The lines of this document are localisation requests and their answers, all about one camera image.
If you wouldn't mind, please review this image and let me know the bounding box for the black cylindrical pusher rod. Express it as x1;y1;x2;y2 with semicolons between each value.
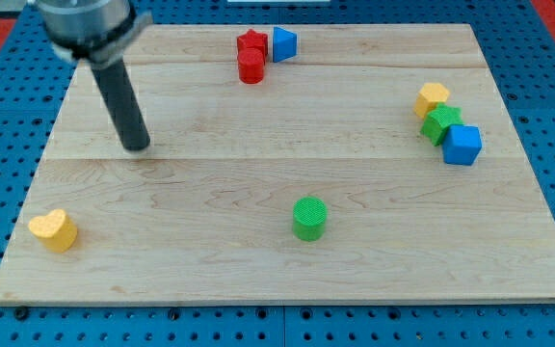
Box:
92;59;150;151

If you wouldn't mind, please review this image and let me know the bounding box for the red cylinder block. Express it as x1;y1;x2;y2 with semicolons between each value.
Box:
237;48;265;84

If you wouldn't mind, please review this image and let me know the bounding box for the red star block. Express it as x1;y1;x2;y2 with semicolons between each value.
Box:
236;29;269;60

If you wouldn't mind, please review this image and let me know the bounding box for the yellow heart block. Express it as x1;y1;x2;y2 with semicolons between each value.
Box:
28;209;78;253

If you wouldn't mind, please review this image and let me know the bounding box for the blue triangle block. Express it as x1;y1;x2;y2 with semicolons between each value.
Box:
272;27;298;63

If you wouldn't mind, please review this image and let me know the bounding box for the wooden board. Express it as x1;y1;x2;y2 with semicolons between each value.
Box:
0;24;555;307

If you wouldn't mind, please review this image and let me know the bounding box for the green cylinder block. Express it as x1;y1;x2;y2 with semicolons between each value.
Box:
292;196;328;242

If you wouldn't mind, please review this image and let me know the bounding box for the yellow hexagon block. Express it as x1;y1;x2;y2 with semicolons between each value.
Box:
413;83;451;120

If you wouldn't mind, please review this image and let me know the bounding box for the green star block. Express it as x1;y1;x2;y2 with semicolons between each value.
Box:
420;103;463;147

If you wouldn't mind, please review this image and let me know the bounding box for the blue cube block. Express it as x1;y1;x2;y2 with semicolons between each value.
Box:
442;125;483;166

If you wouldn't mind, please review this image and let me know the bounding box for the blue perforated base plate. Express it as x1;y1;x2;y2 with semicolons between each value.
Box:
0;0;555;346

